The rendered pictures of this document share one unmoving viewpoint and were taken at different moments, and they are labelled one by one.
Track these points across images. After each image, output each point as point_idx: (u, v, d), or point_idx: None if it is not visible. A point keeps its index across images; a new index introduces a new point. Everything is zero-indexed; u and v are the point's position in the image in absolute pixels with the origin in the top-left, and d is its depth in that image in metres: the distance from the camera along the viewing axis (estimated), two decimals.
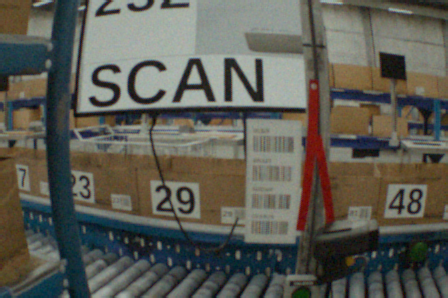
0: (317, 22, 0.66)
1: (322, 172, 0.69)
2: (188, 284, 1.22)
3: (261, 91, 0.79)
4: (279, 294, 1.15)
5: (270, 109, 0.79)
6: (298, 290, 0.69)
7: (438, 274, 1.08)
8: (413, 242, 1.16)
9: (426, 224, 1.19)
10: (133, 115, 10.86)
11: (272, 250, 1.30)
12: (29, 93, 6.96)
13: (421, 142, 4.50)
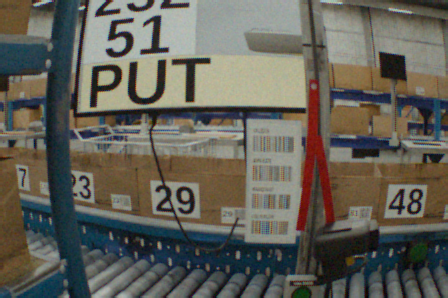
0: (317, 22, 0.66)
1: (322, 172, 0.69)
2: (188, 284, 1.22)
3: (261, 91, 0.79)
4: (279, 294, 1.15)
5: (270, 109, 0.79)
6: (298, 290, 0.69)
7: (438, 274, 1.08)
8: (413, 242, 1.16)
9: (426, 224, 1.19)
10: (133, 115, 10.86)
11: (272, 250, 1.30)
12: (29, 93, 6.96)
13: (421, 142, 4.50)
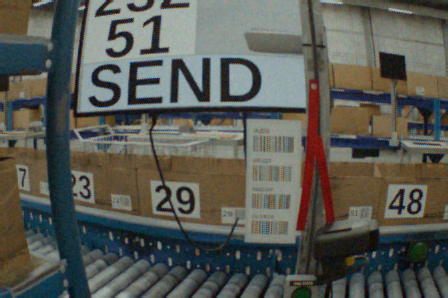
0: (317, 22, 0.66)
1: (322, 172, 0.69)
2: (188, 284, 1.22)
3: (261, 91, 0.79)
4: (279, 294, 1.15)
5: (270, 109, 0.79)
6: (298, 290, 0.69)
7: (438, 274, 1.08)
8: (413, 242, 1.16)
9: (426, 224, 1.19)
10: (133, 115, 10.86)
11: (272, 250, 1.30)
12: (29, 93, 6.96)
13: (421, 142, 4.50)
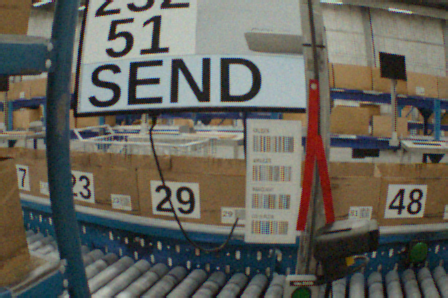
0: (317, 22, 0.66)
1: (322, 172, 0.69)
2: (188, 284, 1.22)
3: (261, 91, 0.79)
4: (279, 294, 1.15)
5: (270, 109, 0.79)
6: (298, 290, 0.69)
7: (438, 274, 1.08)
8: (413, 242, 1.16)
9: (426, 224, 1.19)
10: (133, 115, 10.86)
11: (272, 250, 1.30)
12: (29, 93, 6.96)
13: (421, 142, 4.50)
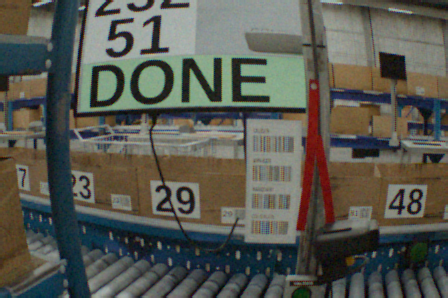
0: (317, 22, 0.66)
1: (322, 172, 0.69)
2: (188, 284, 1.22)
3: (261, 91, 0.79)
4: (279, 294, 1.15)
5: (270, 109, 0.79)
6: (298, 290, 0.69)
7: (438, 274, 1.08)
8: (413, 242, 1.16)
9: (426, 224, 1.19)
10: (133, 115, 10.86)
11: (272, 250, 1.30)
12: (29, 93, 6.96)
13: (421, 142, 4.50)
